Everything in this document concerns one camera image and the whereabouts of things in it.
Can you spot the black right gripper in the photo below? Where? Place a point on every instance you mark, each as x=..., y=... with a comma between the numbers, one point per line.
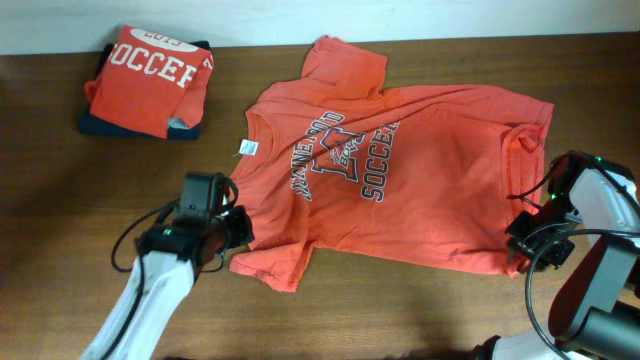
x=517, y=240

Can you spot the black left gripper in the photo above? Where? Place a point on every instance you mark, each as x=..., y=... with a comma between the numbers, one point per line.
x=243, y=225

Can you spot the orange McKinney Boyd soccer t-shirt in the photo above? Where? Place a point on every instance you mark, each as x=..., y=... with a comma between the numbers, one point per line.
x=423, y=174

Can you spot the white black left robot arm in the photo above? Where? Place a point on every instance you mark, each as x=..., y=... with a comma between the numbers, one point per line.
x=164, y=252

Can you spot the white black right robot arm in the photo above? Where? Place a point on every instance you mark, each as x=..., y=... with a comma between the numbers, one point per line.
x=587, y=320

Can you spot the folded orange soccer shirt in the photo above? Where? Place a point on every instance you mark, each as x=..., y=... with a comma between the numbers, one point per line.
x=149, y=78

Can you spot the folded navy blue shirt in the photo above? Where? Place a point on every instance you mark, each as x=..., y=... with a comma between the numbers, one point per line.
x=88, y=124

